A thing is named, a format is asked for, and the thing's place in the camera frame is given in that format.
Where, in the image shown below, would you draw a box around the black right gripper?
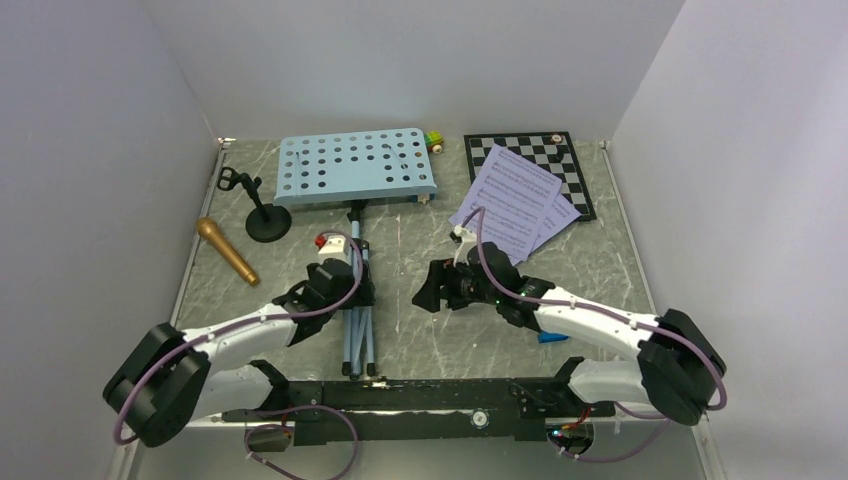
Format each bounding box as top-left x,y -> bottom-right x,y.
412,257 -> 501,313

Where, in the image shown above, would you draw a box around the black microphone stand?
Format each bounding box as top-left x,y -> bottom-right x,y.
217,167 -> 292,243

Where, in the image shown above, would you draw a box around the light blue music stand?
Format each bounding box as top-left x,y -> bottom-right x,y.
272,127 -> 440,380

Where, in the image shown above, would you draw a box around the sheet music pages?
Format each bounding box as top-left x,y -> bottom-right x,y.
449,145 -> 562,265

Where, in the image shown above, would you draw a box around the sheet music page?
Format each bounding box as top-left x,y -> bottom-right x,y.
532,195 -> 581,252

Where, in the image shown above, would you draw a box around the gold microphone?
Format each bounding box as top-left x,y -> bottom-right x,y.
196,217 -> 261,287

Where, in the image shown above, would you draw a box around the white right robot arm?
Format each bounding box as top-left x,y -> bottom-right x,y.
412,242 -> 727,426

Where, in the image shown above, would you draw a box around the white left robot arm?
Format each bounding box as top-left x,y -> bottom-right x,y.
102,259 -> 365,447

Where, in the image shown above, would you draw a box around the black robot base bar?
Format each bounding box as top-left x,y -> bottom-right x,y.
222,377 -> 615,446

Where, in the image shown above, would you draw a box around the blue white toy brick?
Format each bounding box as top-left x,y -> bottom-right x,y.
537,332 -> 569,344

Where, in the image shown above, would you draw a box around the small round table insert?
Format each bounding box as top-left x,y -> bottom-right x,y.
470,409 -> 489,429

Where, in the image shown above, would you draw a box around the colourful toy brick car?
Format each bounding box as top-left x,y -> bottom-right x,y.
424,131 -> 444,154

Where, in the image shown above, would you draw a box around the black white chessboard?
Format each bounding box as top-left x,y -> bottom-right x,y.
463,131 -> 597,222

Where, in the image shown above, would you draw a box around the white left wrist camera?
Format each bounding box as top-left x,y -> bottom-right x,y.
314,234 -> 350,263

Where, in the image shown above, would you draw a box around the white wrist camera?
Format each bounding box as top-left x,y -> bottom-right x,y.
314,234 -> 350,263
450,225 -> 478,265

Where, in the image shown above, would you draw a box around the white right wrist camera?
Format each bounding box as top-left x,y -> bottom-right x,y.
450,225 -> 478,265

